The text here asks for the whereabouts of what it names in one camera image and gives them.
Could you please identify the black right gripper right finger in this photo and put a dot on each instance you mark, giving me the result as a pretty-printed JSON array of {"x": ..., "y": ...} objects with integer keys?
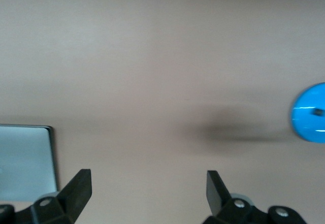
[{"x": 221, "y": 203}]

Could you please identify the grey laptop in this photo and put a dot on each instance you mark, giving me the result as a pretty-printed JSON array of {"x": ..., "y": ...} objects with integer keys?
[{"x": 25, "y": 163}]

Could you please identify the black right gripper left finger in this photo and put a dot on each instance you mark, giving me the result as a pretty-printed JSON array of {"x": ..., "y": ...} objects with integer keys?
[{"x": 71, "y": 198}]

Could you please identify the blue desk lamp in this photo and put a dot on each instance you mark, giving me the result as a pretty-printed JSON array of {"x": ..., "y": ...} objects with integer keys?
[{"x": 309, "y": 112}]

